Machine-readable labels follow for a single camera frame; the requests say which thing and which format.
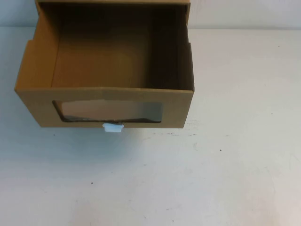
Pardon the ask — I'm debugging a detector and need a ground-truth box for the brown cardboard drawer with window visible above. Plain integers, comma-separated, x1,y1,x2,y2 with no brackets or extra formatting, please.
14,1,195,129

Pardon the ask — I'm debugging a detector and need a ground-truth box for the brown cardboard box shell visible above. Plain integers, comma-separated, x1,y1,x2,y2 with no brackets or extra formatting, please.
34,0,191,44

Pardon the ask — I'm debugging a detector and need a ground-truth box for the white plastic drawer handle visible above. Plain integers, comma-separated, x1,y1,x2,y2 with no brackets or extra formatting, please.
101,122,124,134

